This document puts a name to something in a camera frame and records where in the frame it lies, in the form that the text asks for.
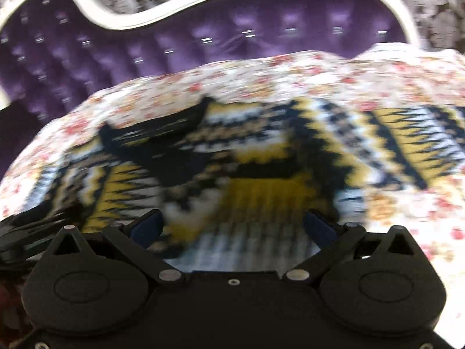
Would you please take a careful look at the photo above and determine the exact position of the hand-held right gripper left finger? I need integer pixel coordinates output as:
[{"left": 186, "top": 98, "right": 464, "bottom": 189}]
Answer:
[{"left": 46, "top": 209, "right": 186, "bottom": 285}]

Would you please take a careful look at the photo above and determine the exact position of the yellow navy white patterned sweater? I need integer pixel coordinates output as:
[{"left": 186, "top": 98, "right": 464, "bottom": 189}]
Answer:
[{"left": 33, "top": 96, "right": 465, "bottom": 273}]

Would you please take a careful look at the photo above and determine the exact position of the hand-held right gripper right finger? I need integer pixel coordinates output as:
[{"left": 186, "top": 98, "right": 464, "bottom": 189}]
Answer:
[{"left": 282, "top": 210, "right": 424, "bottom": 285}]

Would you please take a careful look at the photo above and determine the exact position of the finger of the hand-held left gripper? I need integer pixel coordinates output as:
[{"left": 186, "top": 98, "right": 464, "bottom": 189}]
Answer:
[{"left": 0, "top": 204, "right": 78, "bottom": 267}]

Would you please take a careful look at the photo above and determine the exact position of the purple tufted headboard white frame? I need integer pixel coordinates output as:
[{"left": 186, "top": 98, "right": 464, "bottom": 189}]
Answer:
[{"left": 0, "top": 0, "right": 422, "bottom": 179}]

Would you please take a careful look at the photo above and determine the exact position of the brown silver damask curtain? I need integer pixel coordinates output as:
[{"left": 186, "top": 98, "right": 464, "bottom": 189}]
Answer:
[{"left": 0, "top": 0, "right": 465, "bottom": 49}]

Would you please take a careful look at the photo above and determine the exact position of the floral bedspread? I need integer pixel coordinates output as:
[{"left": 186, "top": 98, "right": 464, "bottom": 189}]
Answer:
[{"left": 0, "top": 42, "right": 465, "bottom": 349}]

